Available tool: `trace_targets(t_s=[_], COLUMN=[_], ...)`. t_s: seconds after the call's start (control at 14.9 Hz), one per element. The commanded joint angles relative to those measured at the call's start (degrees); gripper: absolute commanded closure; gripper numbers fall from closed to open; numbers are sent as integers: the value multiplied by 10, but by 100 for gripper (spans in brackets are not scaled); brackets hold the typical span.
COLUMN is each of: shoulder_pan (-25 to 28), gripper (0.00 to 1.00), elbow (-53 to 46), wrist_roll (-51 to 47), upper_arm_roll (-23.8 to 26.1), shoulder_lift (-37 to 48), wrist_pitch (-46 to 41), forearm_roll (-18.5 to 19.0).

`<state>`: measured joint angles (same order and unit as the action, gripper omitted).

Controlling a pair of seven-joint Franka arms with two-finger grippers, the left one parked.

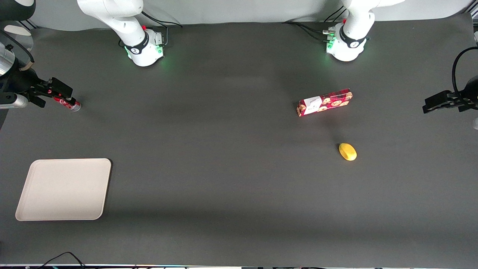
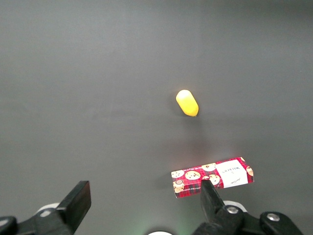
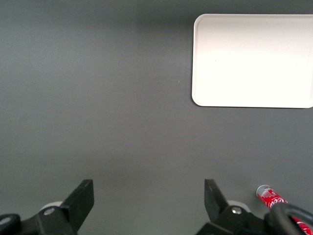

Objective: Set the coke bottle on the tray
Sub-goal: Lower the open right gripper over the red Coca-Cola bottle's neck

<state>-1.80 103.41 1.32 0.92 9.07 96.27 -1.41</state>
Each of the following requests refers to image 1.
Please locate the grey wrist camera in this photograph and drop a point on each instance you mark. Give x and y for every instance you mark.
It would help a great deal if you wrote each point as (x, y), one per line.
(475, 123)
(13, 101)

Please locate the yellow lemon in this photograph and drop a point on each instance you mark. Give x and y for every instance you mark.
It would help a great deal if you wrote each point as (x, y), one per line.
(348, 152)

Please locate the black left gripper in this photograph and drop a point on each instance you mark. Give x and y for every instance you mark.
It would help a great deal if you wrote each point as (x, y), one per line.
(469, 94)

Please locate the red plaid cookie box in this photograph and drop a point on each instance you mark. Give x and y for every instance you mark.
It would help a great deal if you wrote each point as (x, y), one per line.
(330, 101)

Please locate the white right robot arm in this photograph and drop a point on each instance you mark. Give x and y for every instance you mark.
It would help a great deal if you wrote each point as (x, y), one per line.
(140, 45)

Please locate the beige rectangular tray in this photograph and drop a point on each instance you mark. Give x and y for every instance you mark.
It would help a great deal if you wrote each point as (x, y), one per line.
(63, 189)

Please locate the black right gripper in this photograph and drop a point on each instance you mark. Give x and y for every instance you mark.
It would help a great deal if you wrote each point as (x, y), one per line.
(22, 83)

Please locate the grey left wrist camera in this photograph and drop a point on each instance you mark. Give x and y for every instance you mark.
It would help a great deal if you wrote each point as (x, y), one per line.
(475, 123)

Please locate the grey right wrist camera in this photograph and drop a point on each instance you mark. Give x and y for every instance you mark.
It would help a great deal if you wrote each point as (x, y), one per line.
(13, 101)

